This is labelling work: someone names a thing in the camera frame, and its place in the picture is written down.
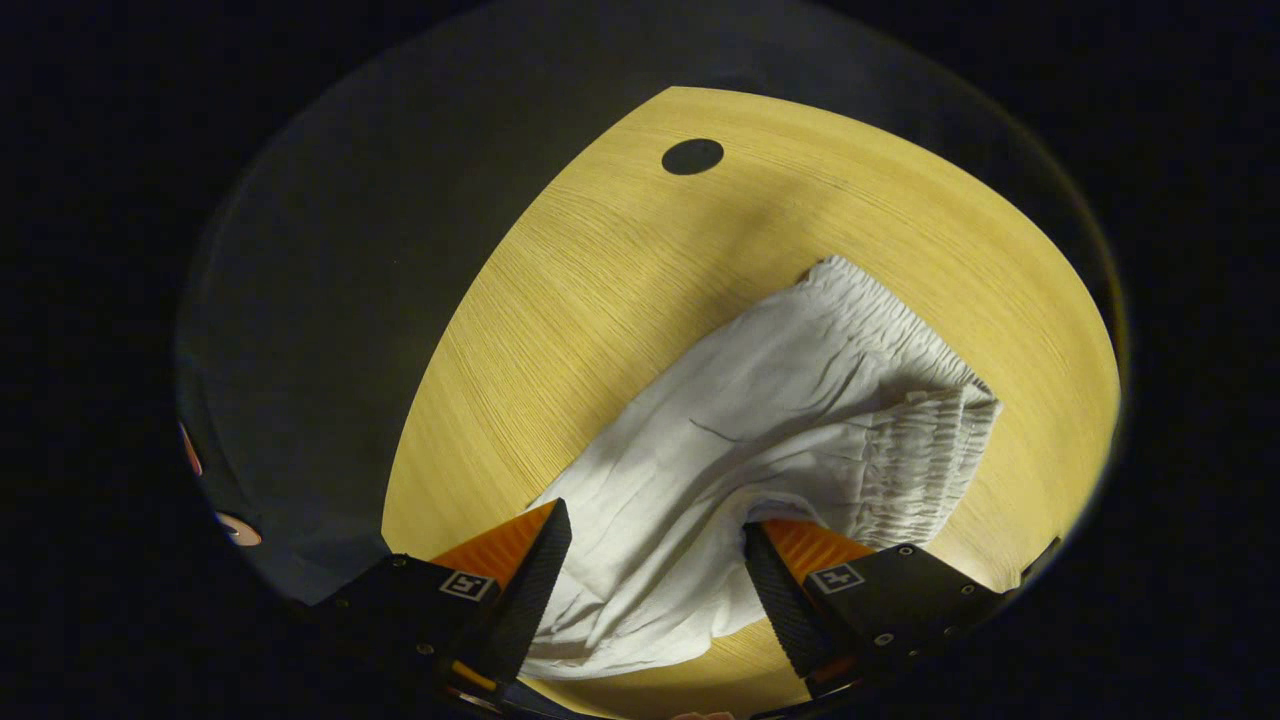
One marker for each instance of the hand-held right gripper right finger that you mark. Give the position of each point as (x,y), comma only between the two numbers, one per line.
(790,610)

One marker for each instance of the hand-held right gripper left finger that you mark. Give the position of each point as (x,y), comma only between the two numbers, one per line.
(525,600)

